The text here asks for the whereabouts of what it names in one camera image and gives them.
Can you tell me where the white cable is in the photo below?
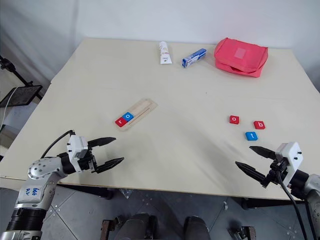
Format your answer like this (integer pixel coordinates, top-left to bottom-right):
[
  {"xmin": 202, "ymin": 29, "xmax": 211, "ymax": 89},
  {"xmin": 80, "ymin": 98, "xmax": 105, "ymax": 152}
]
[{"xmin": 0, "ymin": 87, "xmax": 18, "ymax": 132}]

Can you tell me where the white squeeze tube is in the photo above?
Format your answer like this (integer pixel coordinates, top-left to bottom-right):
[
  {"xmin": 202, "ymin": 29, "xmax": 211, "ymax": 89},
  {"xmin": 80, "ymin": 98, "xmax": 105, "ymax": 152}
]
[{"xmin": 158, "ymin": 40, "xmax": 174, "ymax": 66}]

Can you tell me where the red letter tile o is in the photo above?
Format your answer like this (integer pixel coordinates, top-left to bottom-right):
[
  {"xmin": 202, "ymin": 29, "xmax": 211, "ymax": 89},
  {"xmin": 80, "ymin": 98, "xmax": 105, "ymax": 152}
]
[{"xmin": 227, "ymin": 114, "xmax": 241, "ymax": 125}]

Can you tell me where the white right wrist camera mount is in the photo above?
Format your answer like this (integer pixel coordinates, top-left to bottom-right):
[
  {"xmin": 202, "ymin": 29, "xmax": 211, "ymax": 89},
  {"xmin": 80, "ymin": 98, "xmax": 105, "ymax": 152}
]
[{"xmin": 275, "ymin": 141, "xmax": 305, "ymax": 187}]

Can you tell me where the pink fabric pouch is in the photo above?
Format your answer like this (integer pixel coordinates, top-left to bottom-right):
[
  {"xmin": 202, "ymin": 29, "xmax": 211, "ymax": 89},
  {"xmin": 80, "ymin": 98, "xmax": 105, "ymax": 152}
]
[{"xmin": 213, "ymin": 37, "xmax": 269, "ymax": 79}]

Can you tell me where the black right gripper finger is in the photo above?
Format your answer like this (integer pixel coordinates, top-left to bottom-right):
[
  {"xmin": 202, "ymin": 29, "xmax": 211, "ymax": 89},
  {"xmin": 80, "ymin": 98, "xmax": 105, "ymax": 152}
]
[
  {"xmin": 234, "ymin": 161, "xmax": 270, "ymax": 189},
  {"xmin": 249, "ymin": 145, "xmax": 278, "ymax": 159}
]

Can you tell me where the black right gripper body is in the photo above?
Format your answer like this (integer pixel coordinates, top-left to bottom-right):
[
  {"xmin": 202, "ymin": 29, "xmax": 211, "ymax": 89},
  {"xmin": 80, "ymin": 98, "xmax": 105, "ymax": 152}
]
[{"xmin": 264, "ymin": 157, "xmax": 289, "ymax": 189}]

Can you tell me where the blue letter tile t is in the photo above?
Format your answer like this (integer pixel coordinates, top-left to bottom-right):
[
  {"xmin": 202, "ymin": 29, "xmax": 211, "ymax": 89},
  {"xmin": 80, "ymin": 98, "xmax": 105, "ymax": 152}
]
[{"xmin": 244, "ymin": 131, "xmax": 259, "ymax": 142}]

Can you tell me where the blue and white carton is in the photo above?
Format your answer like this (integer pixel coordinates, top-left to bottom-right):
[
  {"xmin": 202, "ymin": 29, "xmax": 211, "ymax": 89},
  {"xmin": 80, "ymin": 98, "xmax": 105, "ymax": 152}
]
[{"xmin": 181, "ymin": 47, "xmax": 208, "ymax": 68}]

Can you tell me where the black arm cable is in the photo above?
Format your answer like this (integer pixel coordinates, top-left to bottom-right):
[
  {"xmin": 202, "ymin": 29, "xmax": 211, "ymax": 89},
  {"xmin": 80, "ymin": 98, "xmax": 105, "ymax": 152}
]
[
  {"xmin": 40, "ymin": 129, "xmax": 76, "ymax": 159},
  {"xmin": 274, "ymin": 168, "xmax": 311, "ymax": 240}
]

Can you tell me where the black table frame bar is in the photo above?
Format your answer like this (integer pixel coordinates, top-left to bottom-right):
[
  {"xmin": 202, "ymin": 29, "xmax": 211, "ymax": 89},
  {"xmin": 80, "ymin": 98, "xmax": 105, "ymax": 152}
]
[
  {"xmin": 240, "ymin": 197, "xmax": 311, "ymax": 209},
  {"xmin": 56, "ymin": 184, "xmax": 114, "ymax": 201}
]

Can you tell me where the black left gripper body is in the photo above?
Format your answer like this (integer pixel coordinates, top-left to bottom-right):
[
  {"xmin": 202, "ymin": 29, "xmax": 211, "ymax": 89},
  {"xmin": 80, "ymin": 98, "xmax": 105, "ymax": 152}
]
[{"xmin": 77, "ymin": 145, "xmax": 101, "ymax": 175}]

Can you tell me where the dark rounded shape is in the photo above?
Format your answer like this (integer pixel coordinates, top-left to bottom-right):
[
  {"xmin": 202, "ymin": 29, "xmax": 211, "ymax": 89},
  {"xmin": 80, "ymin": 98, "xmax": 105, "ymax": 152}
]
[
  {"xmin": 183, "ymin": 215, "xmax": 210, "ymax": 240},
  {"xmin": 116, "ymin": 212, "xmax": 159, "ymax": 240}
]

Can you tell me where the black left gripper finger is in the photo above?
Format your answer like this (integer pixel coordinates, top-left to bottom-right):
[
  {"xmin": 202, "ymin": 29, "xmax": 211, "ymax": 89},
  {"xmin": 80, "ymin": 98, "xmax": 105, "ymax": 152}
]
[
  {"xmin": 94, "ymin": 157, "xmax": 125, "ymax": 174},
  {"xmin": 87, "ymin": 136, "xmax": 117, "ymax": 151}
]

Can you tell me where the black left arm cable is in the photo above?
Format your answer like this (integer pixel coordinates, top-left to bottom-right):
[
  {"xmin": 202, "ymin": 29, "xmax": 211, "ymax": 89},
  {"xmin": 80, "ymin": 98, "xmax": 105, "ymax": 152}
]
[{"xmin": 40, "ymin": 129, "xmax": 76, "ymax": 159}]

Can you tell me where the wooden letter tray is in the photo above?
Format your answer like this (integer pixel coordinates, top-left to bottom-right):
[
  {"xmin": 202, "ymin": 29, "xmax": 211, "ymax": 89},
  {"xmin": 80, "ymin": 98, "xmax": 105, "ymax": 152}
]
[{"xmin": 111, "ymin": 97, "xmax": 160, "ymax": 133}]

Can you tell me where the rusty metal bracket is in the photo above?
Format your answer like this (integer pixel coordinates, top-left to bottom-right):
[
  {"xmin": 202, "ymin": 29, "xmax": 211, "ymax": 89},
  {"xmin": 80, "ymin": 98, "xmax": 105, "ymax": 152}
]
[
  {"xmin": 229, "ymin": 224, "xmax": 256, "ymax": 240},
  {"xmin": 101, "ymin": 216, "xmax": 121, "ymax": 240}
]

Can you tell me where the black stand plate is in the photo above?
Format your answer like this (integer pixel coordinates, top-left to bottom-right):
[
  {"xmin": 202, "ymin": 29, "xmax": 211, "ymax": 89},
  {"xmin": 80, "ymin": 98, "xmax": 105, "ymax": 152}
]
[{"xmin": 0, "ymin": 84, "xmax": 44, "ymax": 108}]

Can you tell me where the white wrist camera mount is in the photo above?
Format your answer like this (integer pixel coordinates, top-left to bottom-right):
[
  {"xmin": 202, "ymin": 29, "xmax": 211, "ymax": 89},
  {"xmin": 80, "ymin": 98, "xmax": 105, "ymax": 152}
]
[
  {"xmin": 66, "ymin": 134, "xmax": 89, "ymax": 174},
  {"xmin": 275, "ymin": 141, "xmax": 305, "ymax": 187}
]

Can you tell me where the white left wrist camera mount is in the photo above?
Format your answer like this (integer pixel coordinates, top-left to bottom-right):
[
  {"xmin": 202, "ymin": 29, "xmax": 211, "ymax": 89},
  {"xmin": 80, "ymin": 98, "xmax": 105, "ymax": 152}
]
[{"xmin": 66, "ymin": 134, "xmax": 89, "ymax": 174}]

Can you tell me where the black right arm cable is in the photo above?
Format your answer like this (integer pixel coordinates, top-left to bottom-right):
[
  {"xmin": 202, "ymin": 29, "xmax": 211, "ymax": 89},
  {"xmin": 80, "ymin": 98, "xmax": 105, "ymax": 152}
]
[{"xmin": 274, "ymin": 168, "xmax": 311, "ymax": 240}]

